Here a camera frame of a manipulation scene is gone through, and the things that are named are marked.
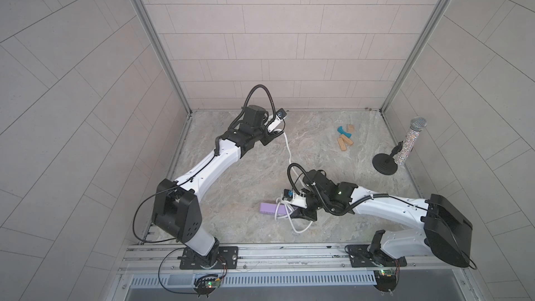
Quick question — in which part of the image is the white power cord with plug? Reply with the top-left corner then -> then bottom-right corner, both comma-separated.
273,131 -> 314,235

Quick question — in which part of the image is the purple power strip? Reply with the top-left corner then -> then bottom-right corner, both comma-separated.
259,203 -> 287,216

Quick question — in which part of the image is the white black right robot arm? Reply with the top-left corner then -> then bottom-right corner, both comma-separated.
282,163 -> 477,270

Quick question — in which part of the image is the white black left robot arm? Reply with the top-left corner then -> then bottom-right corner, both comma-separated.
150,84 -> 286,268

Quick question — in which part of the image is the white perforated vent strip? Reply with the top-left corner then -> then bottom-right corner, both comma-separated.
130,271 -> 376,289

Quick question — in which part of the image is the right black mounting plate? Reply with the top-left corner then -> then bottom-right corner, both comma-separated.
344,245 -> 407,268

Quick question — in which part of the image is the black mounting plate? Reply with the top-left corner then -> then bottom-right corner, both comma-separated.
344,245 -> 407,268
180,244 -> 239,270

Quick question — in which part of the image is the long tan wooden block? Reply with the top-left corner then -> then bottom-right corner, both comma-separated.
340,134 -> 354,146

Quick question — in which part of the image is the glitter microphone on black stand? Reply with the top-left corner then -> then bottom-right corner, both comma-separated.
372,116 -> 427,176

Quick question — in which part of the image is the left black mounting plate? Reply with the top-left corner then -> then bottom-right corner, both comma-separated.
180,244 -> 239,270

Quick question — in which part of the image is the right green circuit board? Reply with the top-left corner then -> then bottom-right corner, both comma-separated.
373,268 -> 399,293

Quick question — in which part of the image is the green circuit board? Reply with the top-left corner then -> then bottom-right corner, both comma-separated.
373,268 -> 399,293
194,274 -> 222,296

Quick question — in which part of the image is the left green circuit board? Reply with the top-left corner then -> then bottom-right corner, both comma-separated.
194,274 -> 222,296

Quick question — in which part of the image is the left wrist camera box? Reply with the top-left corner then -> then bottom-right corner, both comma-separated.
266,108 -> 287,134

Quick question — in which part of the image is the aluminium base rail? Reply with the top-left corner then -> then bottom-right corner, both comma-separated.
118,241 -> 453,275

